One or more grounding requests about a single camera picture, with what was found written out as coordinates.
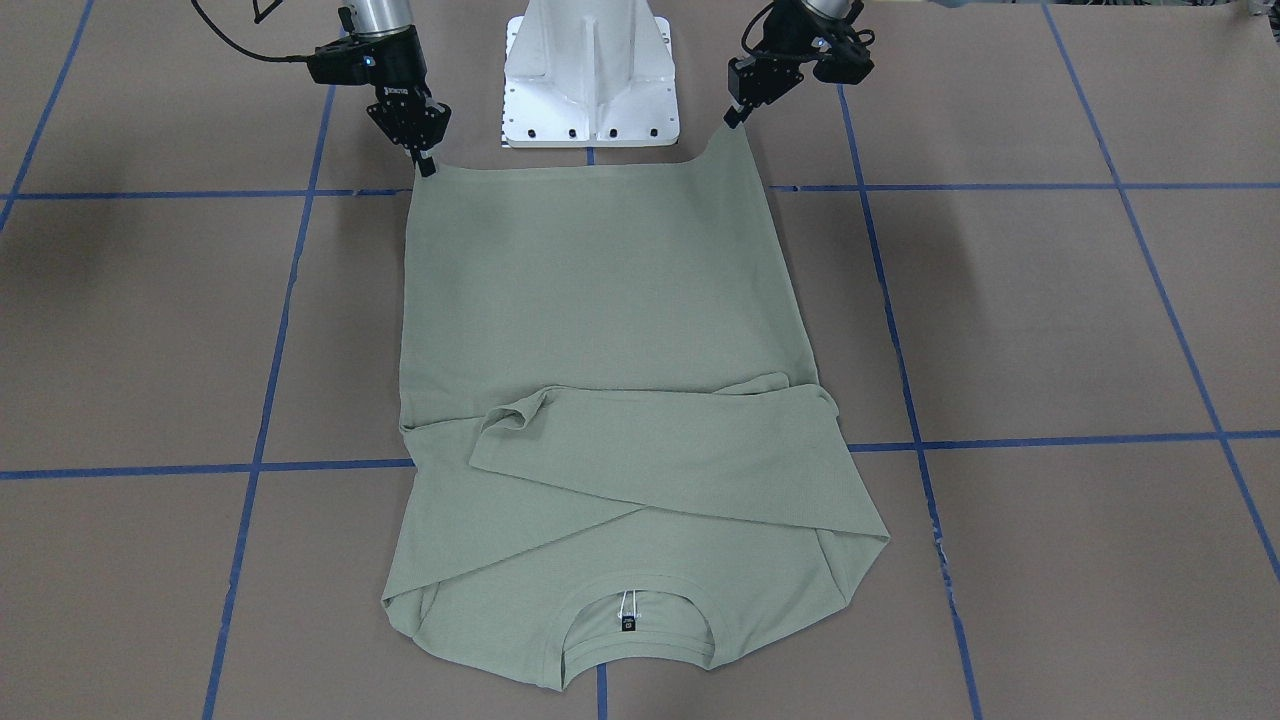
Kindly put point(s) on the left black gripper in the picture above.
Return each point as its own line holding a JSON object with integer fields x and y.
{"x": 788, "y": 45}

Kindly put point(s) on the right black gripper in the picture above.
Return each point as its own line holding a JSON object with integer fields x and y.
{"x": 397, "y": 63}

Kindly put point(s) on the olive green long-sleeve shirt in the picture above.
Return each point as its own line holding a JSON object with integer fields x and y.
{"x": 621, "y": 442}

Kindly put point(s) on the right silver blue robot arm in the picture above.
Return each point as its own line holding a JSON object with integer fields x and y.
{"x": 373, "y": 19}

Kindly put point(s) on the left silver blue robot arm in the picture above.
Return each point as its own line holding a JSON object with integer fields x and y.
{"x": 782, "y": 38}

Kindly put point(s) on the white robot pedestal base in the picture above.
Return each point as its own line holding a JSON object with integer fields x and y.
{"x": 589, "y": 74}

